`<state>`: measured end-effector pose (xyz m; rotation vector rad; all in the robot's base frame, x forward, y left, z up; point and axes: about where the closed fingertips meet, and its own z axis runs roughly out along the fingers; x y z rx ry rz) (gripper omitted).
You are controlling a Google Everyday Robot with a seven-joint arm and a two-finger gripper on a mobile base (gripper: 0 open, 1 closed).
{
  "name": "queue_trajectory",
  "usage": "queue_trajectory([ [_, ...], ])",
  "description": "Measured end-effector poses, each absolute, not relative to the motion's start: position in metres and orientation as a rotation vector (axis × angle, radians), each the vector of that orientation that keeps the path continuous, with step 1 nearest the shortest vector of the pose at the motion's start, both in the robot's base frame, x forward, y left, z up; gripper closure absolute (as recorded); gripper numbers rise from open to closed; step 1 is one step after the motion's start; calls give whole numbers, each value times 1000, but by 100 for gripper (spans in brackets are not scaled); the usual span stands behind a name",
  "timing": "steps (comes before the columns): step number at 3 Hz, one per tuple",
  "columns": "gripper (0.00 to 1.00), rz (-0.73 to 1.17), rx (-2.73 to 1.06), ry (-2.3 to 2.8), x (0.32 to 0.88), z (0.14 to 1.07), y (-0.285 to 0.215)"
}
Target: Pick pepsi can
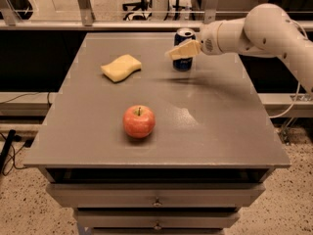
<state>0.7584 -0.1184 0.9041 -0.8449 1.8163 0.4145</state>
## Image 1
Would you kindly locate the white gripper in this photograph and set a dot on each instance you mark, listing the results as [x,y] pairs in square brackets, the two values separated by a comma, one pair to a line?
[208,40]

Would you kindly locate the blue pepsi can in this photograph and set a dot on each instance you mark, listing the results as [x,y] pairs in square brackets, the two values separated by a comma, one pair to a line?
[183,62]

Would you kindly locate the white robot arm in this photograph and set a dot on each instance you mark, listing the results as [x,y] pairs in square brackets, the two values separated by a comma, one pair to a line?
[266,31]

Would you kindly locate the yellow sponge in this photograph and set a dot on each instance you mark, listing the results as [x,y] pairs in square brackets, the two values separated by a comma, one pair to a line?
[121,68]

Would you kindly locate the red apple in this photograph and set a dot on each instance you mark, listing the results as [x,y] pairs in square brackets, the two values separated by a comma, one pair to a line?
[139,121]

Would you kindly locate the grey drawer cabinet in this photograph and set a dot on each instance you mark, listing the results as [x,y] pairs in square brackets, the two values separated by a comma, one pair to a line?
[211,126]

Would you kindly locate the top drawer with knob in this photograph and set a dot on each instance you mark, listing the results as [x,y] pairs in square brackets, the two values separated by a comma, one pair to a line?
[224,195]

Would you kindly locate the drawer with knob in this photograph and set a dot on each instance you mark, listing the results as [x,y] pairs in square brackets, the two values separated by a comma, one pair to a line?
[156,219]
[224,195]

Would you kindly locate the metal railing frame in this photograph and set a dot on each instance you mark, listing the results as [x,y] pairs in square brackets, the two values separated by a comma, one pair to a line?
[103,15]

